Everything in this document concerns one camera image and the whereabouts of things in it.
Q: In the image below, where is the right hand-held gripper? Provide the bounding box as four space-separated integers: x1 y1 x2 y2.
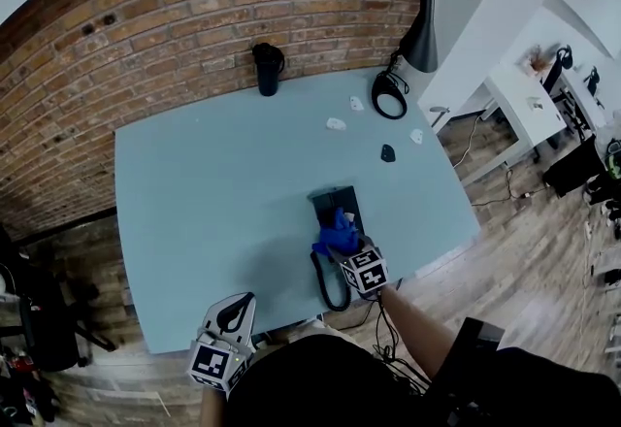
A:
325 234 389 296

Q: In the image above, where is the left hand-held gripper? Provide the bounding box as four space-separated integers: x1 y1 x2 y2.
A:
187 292 257 393

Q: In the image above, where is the blue microfibre cloth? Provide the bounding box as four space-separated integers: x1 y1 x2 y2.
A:
310 206 364 258

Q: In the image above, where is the person's left forearm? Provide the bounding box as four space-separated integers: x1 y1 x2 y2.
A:
198 384 232 427

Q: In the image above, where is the person's right forearm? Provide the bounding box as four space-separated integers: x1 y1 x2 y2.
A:
376 285 461 381

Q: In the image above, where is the black telephone base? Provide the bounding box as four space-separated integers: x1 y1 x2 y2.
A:
307 181 366 245

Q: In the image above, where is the person's black shirt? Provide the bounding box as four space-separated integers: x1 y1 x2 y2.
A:
223 331 621 427

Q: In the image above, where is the dark brown chair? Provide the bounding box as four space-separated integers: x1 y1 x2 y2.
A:
426 316 507 411

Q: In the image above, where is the black drinking bottle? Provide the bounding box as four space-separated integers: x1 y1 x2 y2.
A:
250 42 286 98

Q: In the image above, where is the white office desk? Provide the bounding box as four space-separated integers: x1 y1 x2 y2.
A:
455 60 569 188

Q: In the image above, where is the black desk lamp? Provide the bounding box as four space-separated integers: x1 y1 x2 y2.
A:
370 0 441 120

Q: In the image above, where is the dried plant in pot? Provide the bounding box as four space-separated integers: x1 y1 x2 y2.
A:
525 43 550 76

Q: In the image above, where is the black cable loop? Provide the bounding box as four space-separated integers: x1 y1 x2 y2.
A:
309 247 354 313

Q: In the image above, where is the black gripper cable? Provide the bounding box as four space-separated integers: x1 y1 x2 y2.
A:
368 286 431 392

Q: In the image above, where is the metal desk crank handle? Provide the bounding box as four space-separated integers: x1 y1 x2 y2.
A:
428 104 451 129

